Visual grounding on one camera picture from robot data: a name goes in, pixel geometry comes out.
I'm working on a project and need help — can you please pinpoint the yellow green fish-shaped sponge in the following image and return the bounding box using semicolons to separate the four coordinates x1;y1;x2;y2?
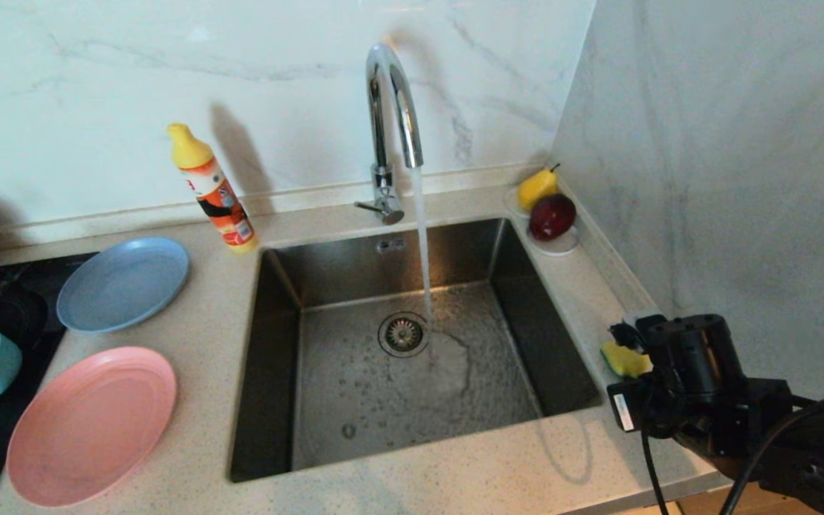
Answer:
601;340;653;379

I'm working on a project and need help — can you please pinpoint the chrome curved faucet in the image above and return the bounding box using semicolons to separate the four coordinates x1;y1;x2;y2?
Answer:
355;43;425;226

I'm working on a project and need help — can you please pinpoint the orange yellow detergent bottle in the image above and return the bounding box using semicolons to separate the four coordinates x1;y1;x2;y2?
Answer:
167;123;259;254

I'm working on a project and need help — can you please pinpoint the blue plate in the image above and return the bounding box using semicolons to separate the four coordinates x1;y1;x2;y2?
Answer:
56;237;190;334

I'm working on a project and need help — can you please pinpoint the pink plate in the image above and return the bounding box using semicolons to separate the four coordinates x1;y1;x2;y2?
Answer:
6;347;178;509

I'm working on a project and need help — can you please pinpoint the stainless steel sink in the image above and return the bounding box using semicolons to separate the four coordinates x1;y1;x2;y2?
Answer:
230;217;607;484

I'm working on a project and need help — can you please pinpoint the brown wooden cabinet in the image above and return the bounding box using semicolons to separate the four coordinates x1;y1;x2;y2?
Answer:
677;481;824;515

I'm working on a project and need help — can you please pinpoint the small white dish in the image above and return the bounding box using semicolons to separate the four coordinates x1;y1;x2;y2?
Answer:
504;183;582;257

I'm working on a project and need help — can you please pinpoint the dark red apple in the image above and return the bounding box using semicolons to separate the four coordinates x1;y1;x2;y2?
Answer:
529;193;577;242

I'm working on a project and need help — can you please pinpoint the yellow pear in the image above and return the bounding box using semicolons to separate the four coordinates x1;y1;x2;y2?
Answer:
517;163;561;212

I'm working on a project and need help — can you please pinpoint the round metal drain strainer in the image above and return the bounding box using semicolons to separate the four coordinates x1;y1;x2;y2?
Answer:
377;311;431;358

